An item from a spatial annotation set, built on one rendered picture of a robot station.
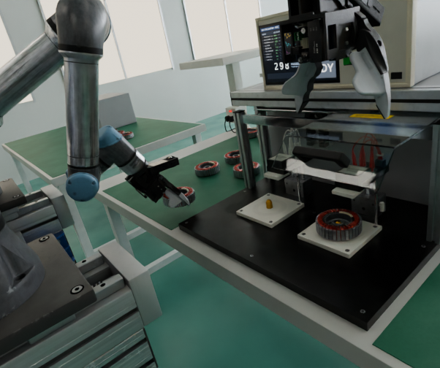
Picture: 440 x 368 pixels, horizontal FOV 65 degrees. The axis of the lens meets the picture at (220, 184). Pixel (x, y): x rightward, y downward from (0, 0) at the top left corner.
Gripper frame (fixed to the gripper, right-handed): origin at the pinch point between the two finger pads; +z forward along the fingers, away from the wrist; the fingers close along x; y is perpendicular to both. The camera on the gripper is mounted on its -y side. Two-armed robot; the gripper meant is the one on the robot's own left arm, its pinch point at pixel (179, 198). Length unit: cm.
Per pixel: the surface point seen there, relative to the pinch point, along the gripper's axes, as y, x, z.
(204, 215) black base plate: 1.0, 11.5, 4.0
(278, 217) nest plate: -8.4, 34.5, 8.0
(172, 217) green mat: 6.1, -1.2, 3.4
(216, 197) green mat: -9.9, 1.1, 12.5
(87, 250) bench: 40, -109, 43
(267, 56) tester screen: -44, 23, -21
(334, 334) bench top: 14, 68, -1
